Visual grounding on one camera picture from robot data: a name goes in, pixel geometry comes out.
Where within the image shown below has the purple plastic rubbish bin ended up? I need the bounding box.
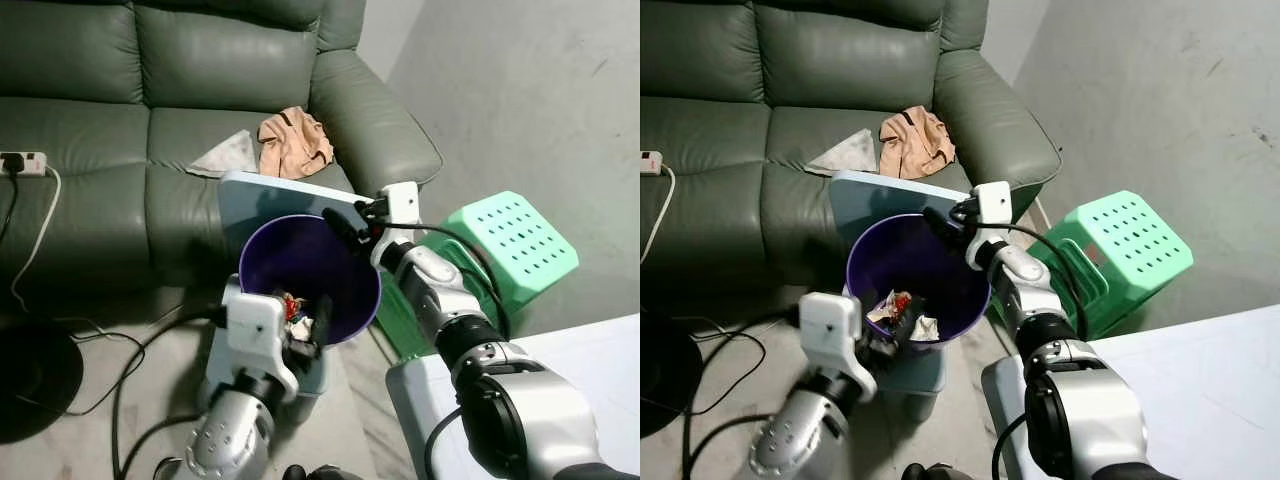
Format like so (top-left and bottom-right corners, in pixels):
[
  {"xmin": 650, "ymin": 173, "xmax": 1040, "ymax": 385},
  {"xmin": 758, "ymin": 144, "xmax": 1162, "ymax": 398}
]
[
  {"xmin": 846, "ymin": 213, "xmax": 993, "ymax": 347},
  {"xmin": 238, "ymin": 214, "xmax": 383, "ymax": 347}
]

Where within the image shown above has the beige crumpled cloth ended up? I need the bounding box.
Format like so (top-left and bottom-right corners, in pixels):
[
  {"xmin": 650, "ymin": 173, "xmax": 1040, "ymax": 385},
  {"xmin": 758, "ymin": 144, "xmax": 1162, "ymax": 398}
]
[
  {"xmin": 258, "ymin": 106, "xmax": 336, "ymax": 181},
  {"xmin": 878, "ymin": 105, "xmax": 957, "ymax": 181}
]

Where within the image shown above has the white grey folded cloth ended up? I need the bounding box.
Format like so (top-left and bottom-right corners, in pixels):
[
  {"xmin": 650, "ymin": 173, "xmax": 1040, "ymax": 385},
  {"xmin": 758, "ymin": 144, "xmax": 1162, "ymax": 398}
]
[
  {"xmin": 186, "ymin": 129, "xmax": 264, "ymax": 179},
  {"xmin": 805, "ymin": 128, "xmax": 882, "ymax": 178}
]

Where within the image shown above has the green perforated plastic stool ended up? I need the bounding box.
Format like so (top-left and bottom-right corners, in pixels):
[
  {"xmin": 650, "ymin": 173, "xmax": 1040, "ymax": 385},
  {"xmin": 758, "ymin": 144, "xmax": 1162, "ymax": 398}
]
[
  {"xmin": 375, "ymin": 190, "xmax": 581, "ymax": 359},
  {"xmin": 990, "ymin": 190, "xmax": 1195, "ymax": 341}
]

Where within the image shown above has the black round stand base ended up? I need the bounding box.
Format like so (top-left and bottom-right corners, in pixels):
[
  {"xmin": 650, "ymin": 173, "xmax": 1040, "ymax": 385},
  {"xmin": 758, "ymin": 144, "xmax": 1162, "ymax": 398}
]
[
  {"xmin": 640, "ymin": 313, "xmax": 702, "ymax": 439},
  {"xmin": 0, "ymin": 318, "xmax": 85, "ymax": 447}
]

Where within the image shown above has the green leather sofa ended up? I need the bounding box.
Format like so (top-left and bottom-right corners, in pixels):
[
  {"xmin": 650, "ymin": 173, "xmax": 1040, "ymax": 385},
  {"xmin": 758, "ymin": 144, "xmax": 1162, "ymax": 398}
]
[
  {"xmin": 0, "ymin": 0, "xmax": 444, "ymax": 293},
  {"xmin": 640, "ymin": 0, "xmax": 1063, "ymax": 291}
]

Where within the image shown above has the white table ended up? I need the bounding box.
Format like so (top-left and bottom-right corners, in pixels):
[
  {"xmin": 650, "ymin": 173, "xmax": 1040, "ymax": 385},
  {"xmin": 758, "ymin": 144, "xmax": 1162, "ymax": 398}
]
[
  {"xmin": 980, "ymin": 304, "xmax": 1280, "ymax": 480},
  {"xmin": 385, "ymin": 313, "xmax": 641, "ymax": 480}
]

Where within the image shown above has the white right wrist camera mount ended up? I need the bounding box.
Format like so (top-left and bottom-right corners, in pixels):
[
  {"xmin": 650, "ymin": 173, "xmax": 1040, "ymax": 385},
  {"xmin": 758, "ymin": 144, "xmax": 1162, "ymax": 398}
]
[
  {"xmin": 371, "ymin": 182, "xmax": 422, "ymax": 270},
  {"xmin": 964, "ymin": 181, "xmax": 1014, "ymax": 270}
]

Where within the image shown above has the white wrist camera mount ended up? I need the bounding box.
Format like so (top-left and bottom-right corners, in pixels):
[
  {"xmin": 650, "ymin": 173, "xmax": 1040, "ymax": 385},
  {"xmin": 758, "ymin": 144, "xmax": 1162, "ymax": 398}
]
[
  {"xmin": 371, "ymin": 182, "xmax": 422, "ymax": 270},
  {"xmin": 964, "ymin": 181, "xmax": 1014, "ymax": 270},
  {"xmin": 799, "ymin": 291, "xmax": 880, "ymax": 407},
  {"xmin": 221, "ymin": 274, "xmax": 302, "ymax": 403}
]

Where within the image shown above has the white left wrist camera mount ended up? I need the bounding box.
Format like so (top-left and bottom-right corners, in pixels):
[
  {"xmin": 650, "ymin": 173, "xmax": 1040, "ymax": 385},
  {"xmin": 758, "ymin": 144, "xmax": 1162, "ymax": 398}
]
[
  {"xmin": 799, "ymin": 291, "xmax": 880, "ymax": 407},
  {"xmin": 221, "ymin": 274, "xmax": 302, "ymax": 403}
]

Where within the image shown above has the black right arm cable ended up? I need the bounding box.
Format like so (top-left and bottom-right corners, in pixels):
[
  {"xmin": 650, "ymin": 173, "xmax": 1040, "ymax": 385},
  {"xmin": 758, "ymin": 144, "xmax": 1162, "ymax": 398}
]
[
  {"xmin": 985, "ymin": 221, "xmax": 1093, "ymax": 341},
  {"xmin": 380, "ymin": 221, "xmax": 512, "ymax": 341}
]

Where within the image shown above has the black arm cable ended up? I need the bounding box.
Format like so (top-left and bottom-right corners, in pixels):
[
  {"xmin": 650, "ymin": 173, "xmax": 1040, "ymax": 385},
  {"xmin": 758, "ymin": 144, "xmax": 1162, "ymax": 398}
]
[
  {"xmin": 680, "ymin": 305, "xmax": 803, "ymax": 480},
  {"xmin": 985, "ymin": 221, "xmax": 1093, "ymax": 341},
  {"xmin": 110, "ymin": 305, "xmax": 227, "ymax": 480},
  {"xmin": 380, "ymin": 221, "xmax": 512, "ymax": 341}
]

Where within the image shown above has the thin black floor cable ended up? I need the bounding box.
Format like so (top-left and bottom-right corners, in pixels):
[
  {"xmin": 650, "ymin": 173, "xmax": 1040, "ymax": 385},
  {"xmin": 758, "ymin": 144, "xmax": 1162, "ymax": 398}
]
[
  {"xmin": 20, "ymin": 328, "xmax": 148, "ymax": 417},
  {"xmin": 695, "ymin": 328, "xmax": 767, "ymax": 403}
]

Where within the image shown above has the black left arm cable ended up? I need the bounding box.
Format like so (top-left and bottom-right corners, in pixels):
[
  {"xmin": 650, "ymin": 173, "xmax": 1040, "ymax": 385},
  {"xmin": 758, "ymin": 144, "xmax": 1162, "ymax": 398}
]
[
  {"xmin": 110, "ymin": 305, "xmax": 227, "ymax": 480},
  {"xmin": 680, "ymin": 305, "xmax": 803, "ymax": 480}
]

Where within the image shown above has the white power cable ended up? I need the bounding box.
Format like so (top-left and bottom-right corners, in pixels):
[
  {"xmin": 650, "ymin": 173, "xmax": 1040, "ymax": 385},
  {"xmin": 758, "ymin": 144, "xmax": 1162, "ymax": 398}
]
[
  {"xmin": 640, "ymin": 165, "xmax": 678, "ymax": 269},
  {"xmin": 10, "ymin": 165, "xmax": 136, "ymax": 346}
]

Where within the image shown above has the black plug cable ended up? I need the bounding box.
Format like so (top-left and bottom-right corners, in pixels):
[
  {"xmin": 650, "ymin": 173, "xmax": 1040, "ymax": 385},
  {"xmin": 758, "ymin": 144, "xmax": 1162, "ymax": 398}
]
[{"xmin": 0, "ymin": 166, "xmax": 23, "ymax": 246}]

